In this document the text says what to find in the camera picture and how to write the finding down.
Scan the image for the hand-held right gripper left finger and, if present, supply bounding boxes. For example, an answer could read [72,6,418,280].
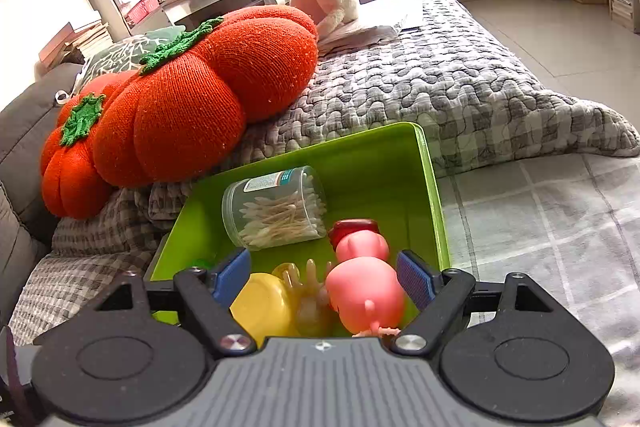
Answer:
[95,247,258,355]

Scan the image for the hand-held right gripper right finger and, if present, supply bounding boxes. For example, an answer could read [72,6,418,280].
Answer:
[390,249,556,355]

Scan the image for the yellow toy lemon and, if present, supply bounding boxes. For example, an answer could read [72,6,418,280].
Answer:
[230,273,301,338]

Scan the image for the pink pig toy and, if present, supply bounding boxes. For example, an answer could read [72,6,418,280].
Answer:
[325,218,407,337]

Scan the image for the pink coil bracelet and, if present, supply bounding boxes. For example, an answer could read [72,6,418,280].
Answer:
[352,326,401,339]

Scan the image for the clear cotton swab jar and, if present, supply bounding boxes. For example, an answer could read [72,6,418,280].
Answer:
[221,166,328,252]

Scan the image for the amber antler toy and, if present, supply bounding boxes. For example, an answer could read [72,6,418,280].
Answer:
[274,258,336,338]

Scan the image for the green plastic box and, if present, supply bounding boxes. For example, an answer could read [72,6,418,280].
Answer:
[144,122,451,338]

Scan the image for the grey grid sheet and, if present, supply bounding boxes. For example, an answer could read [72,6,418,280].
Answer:
[435,152,640,388]

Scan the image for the large orange pumpkin cushion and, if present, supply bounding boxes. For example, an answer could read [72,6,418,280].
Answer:
[95,5,319,188]

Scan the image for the small orange pumpkin cushion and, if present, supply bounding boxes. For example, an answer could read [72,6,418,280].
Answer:
[40,69,138,220]

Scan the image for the grey checkered quilt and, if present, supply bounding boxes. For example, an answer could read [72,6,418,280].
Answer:
[10,0,640,343]

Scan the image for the grey sofa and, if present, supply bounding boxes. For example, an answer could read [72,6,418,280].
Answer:
[0,62,86,323]

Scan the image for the teal patterned cushion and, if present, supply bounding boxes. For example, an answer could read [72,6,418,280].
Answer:
[75,24,188,95]

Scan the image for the white papers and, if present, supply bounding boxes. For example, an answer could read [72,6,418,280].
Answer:
[320,0,426,52]

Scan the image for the stack of books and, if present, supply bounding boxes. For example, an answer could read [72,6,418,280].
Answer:
[39,21,115,68]

